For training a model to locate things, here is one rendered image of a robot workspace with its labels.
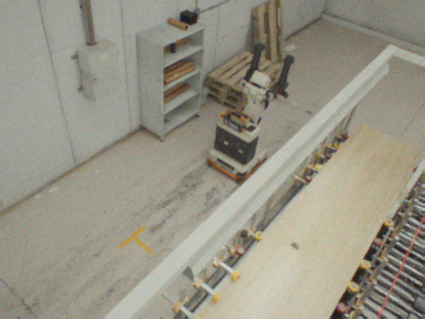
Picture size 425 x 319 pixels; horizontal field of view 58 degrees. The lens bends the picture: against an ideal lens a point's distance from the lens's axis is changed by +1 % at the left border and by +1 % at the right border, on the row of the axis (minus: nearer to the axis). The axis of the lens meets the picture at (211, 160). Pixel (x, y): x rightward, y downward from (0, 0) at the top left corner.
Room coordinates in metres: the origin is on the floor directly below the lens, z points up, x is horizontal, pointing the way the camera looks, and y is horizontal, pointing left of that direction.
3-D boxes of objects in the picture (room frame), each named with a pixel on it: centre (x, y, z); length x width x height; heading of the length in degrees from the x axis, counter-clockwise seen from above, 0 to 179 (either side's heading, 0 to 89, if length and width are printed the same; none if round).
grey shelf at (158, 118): (4.80, 0.72, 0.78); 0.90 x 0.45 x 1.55; 146
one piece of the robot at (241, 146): (3.96, -0.31, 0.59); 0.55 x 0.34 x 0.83; 56
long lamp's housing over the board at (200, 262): (1.84, -0.60, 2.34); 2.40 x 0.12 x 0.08; 146
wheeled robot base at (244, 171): (4.03, -0.36, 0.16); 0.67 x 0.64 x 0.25; 146
